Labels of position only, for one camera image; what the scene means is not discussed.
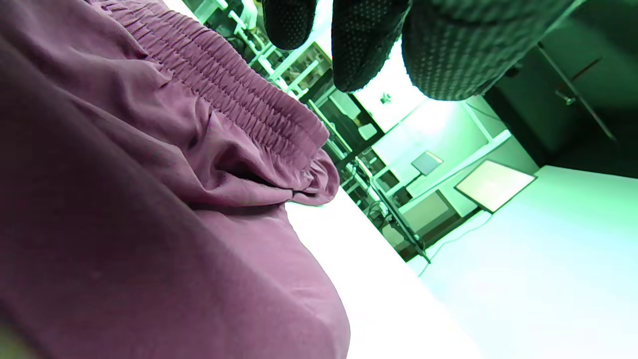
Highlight person's left hand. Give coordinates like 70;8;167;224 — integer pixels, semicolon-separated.
260;0;579;101

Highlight maroon shorts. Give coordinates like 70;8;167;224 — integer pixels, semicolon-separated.
0;0;350;359

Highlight small square ceiling light panel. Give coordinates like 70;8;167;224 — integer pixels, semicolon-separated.
411;151;444;176

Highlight dark door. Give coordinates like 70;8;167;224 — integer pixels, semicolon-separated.
484;0;638;179

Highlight large square ceiling light panel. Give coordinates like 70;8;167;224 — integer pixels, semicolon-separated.
454;159;537;214

